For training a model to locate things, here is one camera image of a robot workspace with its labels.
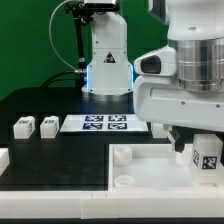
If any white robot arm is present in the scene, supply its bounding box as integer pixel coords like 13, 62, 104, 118
133, 0, 224, 132

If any white square tabletop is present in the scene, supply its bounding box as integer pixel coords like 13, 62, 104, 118
107, 143, 224, 192

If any white obstacle fence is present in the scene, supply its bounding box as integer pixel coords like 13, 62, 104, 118
0, 146, 224, 220

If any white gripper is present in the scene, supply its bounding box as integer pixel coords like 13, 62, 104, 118
133, 76, 224, 153

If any grey cable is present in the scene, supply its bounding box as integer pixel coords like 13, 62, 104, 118
48, 0, 88, 74

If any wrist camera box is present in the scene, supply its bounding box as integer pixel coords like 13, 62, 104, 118
134, 46, 177, 77

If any black cable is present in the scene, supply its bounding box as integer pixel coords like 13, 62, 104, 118
40, 70, 85, 89

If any white sheet with AprilTags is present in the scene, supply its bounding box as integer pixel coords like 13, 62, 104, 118
60, 114, 148, 132

